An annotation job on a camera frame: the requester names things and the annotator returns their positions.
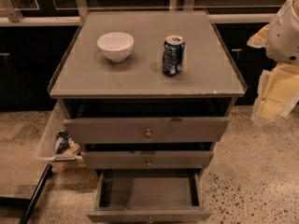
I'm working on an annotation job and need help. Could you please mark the dark back counter cabinets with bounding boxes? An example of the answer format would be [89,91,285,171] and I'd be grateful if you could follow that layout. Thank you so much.
[0,0,286,112]

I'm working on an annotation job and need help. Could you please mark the grey top drawer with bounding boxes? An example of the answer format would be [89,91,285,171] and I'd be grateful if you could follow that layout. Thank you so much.
[64,117,229,144]

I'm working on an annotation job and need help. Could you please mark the blue snack bag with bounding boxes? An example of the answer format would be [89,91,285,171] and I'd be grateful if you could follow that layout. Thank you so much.
[55,131,70,154]

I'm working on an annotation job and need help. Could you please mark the clear plastic bin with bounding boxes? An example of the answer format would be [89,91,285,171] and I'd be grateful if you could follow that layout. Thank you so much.
[37,104,85,169]

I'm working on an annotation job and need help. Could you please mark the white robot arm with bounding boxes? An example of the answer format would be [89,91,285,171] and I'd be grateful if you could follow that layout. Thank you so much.
[247,0,299,125]

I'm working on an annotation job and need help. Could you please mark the grey bottom drawer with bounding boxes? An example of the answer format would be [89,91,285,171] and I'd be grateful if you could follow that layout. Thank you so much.
[88,169,211,224]

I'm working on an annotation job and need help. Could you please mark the black floor bar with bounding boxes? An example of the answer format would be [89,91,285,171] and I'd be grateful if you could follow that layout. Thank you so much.
[19,164,53,224]

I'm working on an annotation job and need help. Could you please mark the blue soda can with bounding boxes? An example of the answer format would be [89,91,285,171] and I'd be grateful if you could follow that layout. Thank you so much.
[163,35,185,77]

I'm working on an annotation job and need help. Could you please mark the grey drawer cabinet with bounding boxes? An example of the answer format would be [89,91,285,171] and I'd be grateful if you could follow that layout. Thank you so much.
[47,10,249,179]

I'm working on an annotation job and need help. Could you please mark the white ceramic bowl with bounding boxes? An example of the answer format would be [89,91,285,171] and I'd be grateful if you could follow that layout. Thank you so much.
[97,32,135,63]

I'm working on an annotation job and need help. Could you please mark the grey middle drawer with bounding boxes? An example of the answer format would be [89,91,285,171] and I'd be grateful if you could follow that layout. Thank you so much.
[82,142,213,169]

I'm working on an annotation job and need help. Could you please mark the grey drawer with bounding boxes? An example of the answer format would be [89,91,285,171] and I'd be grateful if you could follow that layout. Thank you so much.
[82,142,213,169]
[88,169,211,224]
[64,117,229,144]

